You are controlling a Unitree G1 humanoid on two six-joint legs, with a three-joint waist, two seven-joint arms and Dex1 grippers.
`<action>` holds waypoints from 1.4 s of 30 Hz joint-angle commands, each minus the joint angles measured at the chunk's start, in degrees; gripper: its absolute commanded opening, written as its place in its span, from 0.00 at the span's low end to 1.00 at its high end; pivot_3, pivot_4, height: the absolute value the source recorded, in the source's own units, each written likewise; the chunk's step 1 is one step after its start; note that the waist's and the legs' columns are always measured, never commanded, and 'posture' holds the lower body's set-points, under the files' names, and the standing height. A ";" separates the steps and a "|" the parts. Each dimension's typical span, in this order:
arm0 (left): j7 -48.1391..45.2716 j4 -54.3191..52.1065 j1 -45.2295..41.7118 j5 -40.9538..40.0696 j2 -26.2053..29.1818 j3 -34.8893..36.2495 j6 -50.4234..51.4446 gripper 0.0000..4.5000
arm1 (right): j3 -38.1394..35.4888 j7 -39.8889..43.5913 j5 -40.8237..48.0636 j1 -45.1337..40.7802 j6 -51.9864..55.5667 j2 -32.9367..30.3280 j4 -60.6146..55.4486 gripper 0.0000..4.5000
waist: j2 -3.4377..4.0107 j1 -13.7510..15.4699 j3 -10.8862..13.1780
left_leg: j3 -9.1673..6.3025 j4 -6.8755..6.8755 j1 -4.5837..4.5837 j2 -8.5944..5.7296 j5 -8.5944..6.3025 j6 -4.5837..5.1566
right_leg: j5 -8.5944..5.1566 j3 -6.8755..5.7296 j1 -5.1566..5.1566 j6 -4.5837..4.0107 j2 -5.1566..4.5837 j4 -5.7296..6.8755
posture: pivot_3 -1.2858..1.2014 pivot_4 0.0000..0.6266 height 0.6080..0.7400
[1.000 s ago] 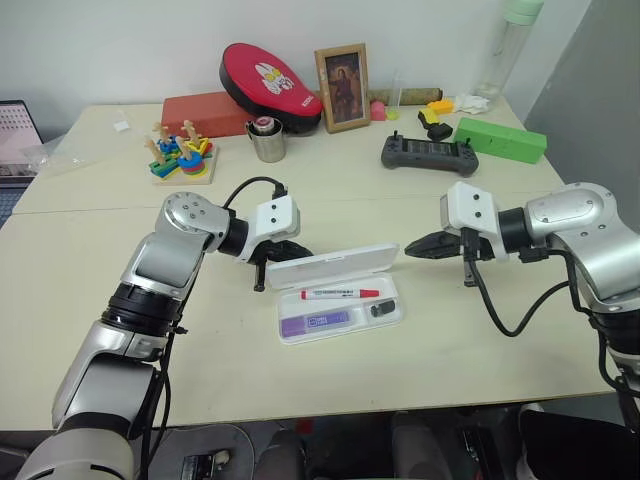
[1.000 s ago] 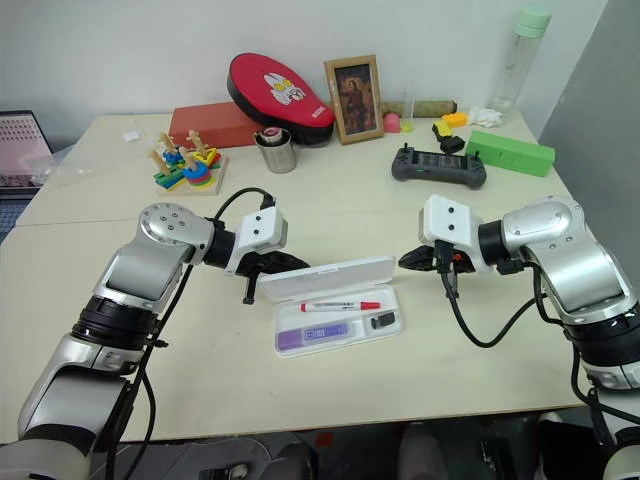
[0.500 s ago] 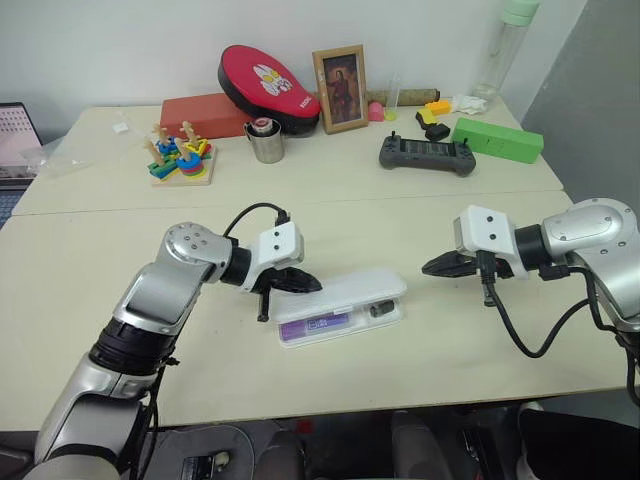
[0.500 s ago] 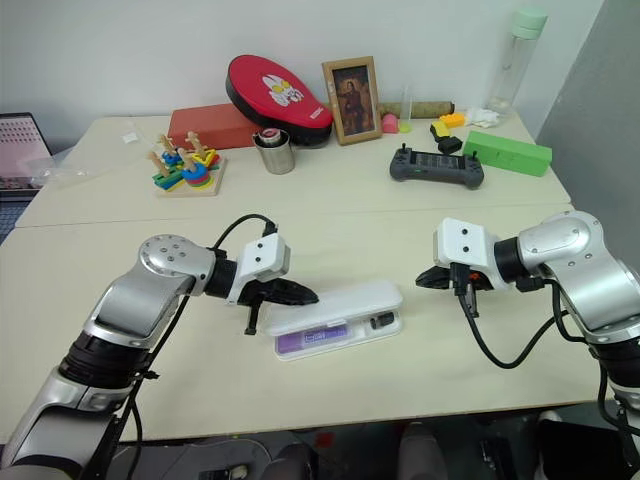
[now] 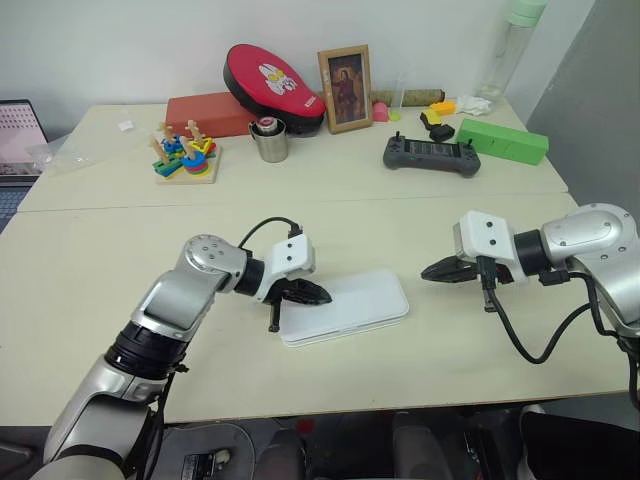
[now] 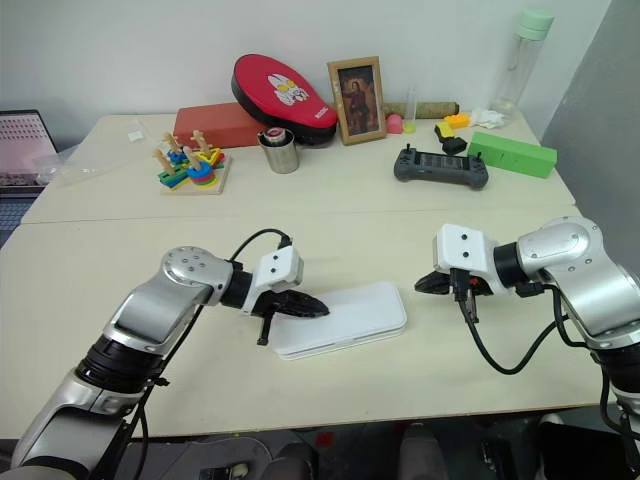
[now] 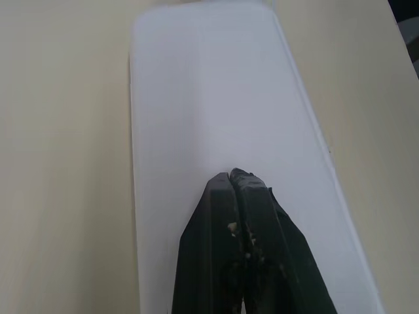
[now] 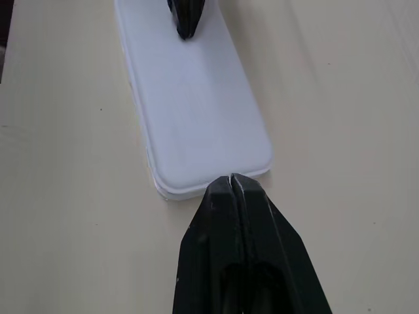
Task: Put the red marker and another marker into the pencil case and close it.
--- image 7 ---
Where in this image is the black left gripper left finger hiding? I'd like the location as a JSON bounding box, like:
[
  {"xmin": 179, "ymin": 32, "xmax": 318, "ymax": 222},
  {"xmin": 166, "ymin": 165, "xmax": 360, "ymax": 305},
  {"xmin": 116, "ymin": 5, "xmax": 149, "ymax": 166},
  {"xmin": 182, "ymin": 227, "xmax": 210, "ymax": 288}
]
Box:
[{"xmin": 171, "ymin": 171, "xmax": 245, "ymax": 314}]

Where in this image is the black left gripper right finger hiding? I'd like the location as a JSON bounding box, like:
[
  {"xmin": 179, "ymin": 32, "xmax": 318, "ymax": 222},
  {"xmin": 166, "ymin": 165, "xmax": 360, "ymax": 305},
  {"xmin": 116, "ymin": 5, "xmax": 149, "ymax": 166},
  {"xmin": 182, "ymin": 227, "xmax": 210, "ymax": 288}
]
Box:
[{"xmin": 230, "ymin": 167, "xmax": 340, "ymax": 314}]

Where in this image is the white plastic case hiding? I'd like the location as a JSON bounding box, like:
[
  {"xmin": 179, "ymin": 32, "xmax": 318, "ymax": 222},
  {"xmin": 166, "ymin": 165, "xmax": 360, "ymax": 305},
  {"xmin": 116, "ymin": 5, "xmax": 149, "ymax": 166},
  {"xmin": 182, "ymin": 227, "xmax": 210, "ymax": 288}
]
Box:
[{"xmin": 127, "ymin": 0, "xmax": 386, "ymax": 314}]

